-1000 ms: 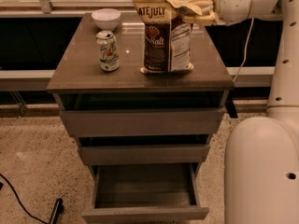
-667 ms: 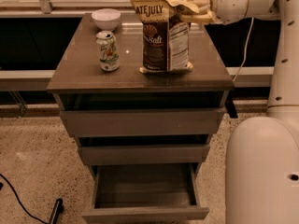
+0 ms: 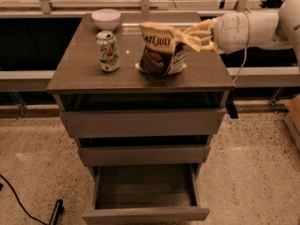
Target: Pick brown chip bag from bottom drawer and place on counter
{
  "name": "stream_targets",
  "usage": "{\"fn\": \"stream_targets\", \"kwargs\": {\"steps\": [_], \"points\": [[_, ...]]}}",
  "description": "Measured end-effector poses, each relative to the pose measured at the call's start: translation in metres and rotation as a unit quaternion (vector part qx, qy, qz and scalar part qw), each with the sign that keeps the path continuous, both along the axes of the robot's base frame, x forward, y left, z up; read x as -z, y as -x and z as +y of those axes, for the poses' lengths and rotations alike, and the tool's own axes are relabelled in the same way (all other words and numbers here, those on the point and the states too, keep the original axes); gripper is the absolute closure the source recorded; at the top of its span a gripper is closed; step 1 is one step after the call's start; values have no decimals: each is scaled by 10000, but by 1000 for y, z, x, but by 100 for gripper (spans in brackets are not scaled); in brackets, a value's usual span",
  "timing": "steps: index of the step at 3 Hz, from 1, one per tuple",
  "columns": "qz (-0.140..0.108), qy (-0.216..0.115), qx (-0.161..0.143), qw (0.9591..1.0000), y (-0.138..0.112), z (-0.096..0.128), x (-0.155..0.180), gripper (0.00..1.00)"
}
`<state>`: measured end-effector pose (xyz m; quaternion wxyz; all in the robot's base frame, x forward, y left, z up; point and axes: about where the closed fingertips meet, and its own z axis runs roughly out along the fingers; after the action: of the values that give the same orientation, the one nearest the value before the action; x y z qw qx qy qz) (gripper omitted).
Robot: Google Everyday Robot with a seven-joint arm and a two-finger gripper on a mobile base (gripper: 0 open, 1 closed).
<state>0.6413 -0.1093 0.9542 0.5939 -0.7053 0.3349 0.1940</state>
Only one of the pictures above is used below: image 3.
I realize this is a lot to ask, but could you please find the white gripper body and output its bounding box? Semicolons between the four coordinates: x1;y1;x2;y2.
211;12;249;54

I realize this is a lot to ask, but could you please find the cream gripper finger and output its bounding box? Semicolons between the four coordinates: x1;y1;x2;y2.
201;37;223;53
184;20;212;38

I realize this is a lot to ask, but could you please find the brown Late July chip bag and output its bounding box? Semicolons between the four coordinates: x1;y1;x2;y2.
137;22;201;76

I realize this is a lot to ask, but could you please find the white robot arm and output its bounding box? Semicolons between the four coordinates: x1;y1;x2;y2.
185;0;300;62

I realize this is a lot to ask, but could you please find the grey drawer cabinet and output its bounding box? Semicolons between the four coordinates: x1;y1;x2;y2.
46;11;236;173

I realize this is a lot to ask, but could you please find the top grey drawer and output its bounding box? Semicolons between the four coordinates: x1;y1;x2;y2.
57;91;227;139

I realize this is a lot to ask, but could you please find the grey drawer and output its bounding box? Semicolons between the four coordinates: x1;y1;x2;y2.
78;135;210;167
82;164;210;225
57;91;227;139

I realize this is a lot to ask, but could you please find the middle grey drawer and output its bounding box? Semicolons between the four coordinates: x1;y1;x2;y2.
78;135;210;167

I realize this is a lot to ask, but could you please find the bottom grey drawer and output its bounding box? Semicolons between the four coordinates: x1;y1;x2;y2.
82;164;210;225

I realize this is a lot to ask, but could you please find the green white soda can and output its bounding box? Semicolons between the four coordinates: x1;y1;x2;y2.
97;31;119;72

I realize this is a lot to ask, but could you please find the white ceramic bowl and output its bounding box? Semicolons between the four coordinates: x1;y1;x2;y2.
92;8;121;31

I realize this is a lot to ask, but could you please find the wooden box at right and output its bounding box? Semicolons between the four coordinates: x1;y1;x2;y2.
285;95;300;151

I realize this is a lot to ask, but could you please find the black floor device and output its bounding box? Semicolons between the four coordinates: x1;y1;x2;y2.
49;199;64;225

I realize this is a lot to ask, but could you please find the white cable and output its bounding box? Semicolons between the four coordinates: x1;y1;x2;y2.
232;7;256;83

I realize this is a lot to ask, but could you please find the black floor cable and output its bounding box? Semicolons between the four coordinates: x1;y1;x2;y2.
0;173;50;225

